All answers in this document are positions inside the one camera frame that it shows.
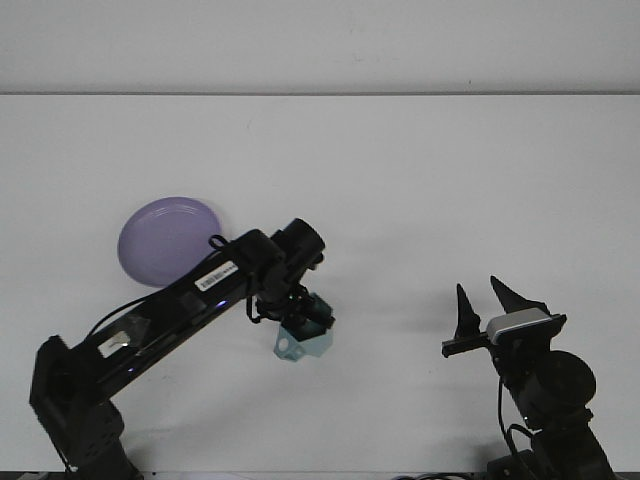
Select pale blue hexagonal cup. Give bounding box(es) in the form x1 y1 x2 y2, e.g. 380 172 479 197
272 294 337 362

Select round lilac plate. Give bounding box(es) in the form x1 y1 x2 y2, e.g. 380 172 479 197
117 195 225 289

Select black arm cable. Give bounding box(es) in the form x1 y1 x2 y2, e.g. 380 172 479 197
87 233 269 344
496 377 536 469

